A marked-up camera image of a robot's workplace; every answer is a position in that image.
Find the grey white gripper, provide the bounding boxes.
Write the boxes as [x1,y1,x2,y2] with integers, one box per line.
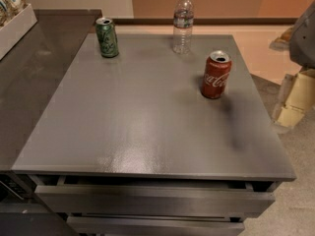
[270,2,315,129]

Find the red coke can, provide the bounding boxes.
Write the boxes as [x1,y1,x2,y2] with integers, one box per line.
[201,50,232,99]

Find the green soda can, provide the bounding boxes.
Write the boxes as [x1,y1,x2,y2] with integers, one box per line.
[95,17,119,58]

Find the clear plastic water bottle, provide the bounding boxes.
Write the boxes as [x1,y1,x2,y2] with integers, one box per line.
[172,0,194,54]

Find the grey lower drawer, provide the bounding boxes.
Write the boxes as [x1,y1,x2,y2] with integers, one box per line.
[67,216,244,236]

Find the grey drawer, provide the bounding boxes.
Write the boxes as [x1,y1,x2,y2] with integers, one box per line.
[35,177,275,217]
[67,216,244,236]

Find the grey upper drawer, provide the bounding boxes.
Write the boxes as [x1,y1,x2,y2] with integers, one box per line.
[35,177,275,217]

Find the white snack box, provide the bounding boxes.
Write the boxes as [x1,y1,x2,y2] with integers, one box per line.
[0,4,37,60]

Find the snack packets in box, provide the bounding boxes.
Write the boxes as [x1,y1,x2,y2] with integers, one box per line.
[0,0,27,27]

